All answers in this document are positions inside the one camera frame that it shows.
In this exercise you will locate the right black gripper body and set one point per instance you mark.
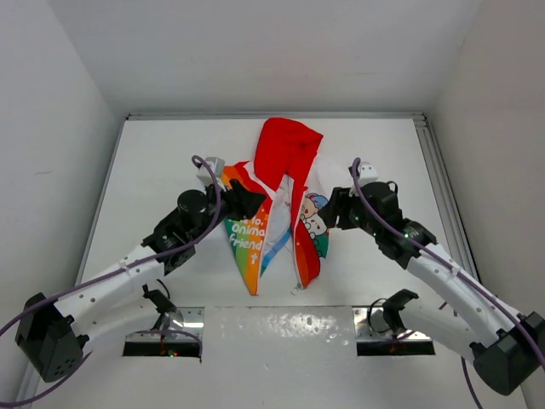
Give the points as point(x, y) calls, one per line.
point(351, 212)

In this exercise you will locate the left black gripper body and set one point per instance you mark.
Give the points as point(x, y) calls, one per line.
point(231, 208)

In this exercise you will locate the rainbow red child jacket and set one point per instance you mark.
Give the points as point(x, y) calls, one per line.
point(289, 170)

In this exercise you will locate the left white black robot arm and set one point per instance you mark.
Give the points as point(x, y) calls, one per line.
point(54, 332)

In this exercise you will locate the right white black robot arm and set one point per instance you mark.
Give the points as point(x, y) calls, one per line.
point(503, 345)

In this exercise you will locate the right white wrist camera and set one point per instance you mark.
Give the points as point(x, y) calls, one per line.
point(367, 172)

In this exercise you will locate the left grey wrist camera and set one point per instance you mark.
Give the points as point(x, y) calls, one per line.
point(214, 171)

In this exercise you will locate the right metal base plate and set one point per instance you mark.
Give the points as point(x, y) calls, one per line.
point(370, 327)

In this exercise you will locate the metal base plate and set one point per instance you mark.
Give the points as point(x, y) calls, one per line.
point(370, 327)
point(186, 325)

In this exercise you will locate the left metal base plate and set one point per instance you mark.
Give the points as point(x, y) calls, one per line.
point(186, 325)

